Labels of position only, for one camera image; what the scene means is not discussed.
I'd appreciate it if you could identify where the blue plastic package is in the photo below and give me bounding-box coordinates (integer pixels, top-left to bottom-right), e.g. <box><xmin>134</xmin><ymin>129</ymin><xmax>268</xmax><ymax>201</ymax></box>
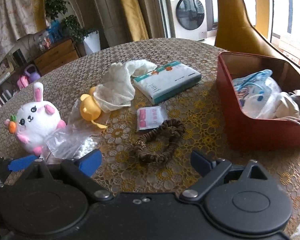
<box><xmin>47</xmin><ymin>21</ymin><xmax>63</xmax><ymax>42</ymax></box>

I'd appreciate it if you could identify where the floral draped cloth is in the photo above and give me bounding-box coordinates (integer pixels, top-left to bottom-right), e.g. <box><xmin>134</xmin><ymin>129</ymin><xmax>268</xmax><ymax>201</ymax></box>
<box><xmin>0</xmin><ymin>0</ymin><xmax>47</xmax><ymax>66</ymax></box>

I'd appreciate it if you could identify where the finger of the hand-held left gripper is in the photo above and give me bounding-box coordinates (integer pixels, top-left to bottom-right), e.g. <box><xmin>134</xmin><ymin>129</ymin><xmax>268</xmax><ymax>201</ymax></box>
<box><xmin>8</xmin><ymin>155</ymin><xmax>39</xmax><ymax>171</ymax></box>

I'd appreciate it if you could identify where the clear plastic bag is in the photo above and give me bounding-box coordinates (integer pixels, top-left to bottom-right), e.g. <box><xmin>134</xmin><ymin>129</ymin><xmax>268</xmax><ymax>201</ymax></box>
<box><xmin>46</xmin><ymin>99</ymin><xmax>101</xmax><ymax>161</ymax></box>

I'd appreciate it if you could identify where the pink toy bag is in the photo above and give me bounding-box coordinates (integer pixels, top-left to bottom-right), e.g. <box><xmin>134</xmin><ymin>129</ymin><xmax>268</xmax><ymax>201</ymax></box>
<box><xmin>17</xmin><ymin>76</ymin><xmax>29</xmax><ymax>90</ymax></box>

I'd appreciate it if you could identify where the green potted plant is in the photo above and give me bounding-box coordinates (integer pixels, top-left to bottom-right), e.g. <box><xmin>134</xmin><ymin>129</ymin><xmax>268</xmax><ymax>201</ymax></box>
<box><xmin>42</xmin><ymin>0</ymin><xmax>98</xmax><ymax>43</ymax></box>

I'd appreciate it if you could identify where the wooden drawer cabinet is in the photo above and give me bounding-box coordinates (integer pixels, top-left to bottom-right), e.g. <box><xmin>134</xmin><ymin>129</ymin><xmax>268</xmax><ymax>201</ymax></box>
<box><xmin>34</xmin><ymin>39</ymin><xmax>81</xmax><ymax>77</ymax></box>

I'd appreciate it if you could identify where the red tin box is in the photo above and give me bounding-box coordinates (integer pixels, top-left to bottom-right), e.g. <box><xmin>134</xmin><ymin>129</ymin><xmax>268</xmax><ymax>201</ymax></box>
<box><xmin>217</xmin><ymin>51</ymin><xmax>300</xmax><ymax>152</ymax></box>

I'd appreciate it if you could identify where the covered standing air conditioner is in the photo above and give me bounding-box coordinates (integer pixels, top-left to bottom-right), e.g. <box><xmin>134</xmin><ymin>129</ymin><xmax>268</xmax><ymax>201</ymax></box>
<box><xmin>90</xmin><ymin>0</ymin><xmax>133</xmax><ymax>43</ymax></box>

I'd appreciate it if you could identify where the white gauze cloth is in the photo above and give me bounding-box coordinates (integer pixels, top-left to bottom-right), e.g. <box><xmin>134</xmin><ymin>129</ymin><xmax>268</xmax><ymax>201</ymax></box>
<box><xmin>94</xmin><ymin>59</ymin><xmax>158</xmax><ymax>113</ymax></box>

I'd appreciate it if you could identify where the white bunny plush toy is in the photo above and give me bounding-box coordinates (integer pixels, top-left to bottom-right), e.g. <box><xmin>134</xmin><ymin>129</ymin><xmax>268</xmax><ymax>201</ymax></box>
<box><xmin>4</xmin><ymin>82</ymin><xmax>67</xmax><ymax>156</ymax></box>

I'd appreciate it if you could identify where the pink white sachet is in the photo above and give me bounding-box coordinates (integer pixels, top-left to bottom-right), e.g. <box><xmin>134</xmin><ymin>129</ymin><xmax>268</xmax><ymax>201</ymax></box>
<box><xmin>136</xmin><ymin>105</ymin><xmax>169</xmax><ymax>132</ymax></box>

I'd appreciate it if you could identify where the white planter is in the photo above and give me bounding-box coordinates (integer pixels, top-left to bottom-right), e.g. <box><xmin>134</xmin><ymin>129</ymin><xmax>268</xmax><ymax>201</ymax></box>
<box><xmin>83</xmin><ymin>31</ymin><xmax>101</xmax><ymax>55</ymax></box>

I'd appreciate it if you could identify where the brown hair scrunchie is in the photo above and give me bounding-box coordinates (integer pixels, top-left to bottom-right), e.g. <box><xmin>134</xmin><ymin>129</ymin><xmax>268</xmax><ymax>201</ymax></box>
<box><xmin>134</xmin><ymin>119</ymin><xmax>186</xmax><ymax>164</ymax></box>

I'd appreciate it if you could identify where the purple kettlebell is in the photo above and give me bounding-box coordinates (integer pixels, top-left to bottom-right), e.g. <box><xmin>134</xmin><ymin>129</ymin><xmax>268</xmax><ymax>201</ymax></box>
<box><xmin>24</xmin><ymin>64</ymin><xmax>41</xmax><ymax>83</ymax></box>

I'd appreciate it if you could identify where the yellow giraffe-shaped chair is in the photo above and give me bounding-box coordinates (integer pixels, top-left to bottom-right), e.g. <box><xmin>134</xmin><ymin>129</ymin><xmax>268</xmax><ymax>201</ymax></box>
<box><xmin>214</xmin><ymin>0</ymin><xmax>300</xmax><ymax>80</ymax></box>

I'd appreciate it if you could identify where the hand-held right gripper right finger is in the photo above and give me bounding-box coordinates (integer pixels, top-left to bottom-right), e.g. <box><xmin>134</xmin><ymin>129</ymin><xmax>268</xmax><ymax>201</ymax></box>
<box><xmin>180</xmin><ymin>150</ymin><xmax>271</xmax><ymax>201</ymax></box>

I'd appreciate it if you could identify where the blue printed mask packet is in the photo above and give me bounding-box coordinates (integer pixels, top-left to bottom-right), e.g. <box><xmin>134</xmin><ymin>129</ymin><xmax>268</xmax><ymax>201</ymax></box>
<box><xmin>232</xmin><ymin>69</ymin><xmax>282</xmax><ymax>119</ymax></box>

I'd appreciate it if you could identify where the white plastic bag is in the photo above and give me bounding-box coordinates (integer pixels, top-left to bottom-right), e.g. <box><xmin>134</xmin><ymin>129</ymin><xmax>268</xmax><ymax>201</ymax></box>
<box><xmin>275</xmin><ymin>89</ymin><xmax>300</xmax><ymax>132</ymax></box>

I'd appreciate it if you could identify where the yellow curtain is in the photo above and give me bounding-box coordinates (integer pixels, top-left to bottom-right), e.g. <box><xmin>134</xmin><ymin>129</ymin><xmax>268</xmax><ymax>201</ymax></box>
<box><xmin>115</xmin><ymin>0</ymin><xmax>149</xmax><ymax>42</ymax></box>

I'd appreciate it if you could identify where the yellow duck toy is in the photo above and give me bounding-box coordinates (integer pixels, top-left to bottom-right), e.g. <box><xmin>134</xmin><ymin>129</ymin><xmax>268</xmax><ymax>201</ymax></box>
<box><xmin>79</xmin><ymin>86</ymin><xmax>108</xmax><ymax>130</ymax></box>

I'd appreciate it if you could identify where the white teal tissue pack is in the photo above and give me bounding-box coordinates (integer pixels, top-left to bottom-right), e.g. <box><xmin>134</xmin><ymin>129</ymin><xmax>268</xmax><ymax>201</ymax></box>
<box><xmin>133</xmin><ymin>61</ymin><xmax>202</xmax><ymax>104</ymax></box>

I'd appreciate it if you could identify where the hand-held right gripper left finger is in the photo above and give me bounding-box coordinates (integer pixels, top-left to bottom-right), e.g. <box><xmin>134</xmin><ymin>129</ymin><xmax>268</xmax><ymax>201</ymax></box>
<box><xmin>22</xmin><ymin>149</ymin><xmax>114</xmax><ymax>201</ymax></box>

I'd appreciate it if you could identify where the white washing machine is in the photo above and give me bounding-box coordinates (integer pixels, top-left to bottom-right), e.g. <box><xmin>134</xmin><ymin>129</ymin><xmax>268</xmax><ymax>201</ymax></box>
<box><xmin>162</xmin><ymin>0</ymin><xmax>214</xmax><ymax>41</ymax></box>

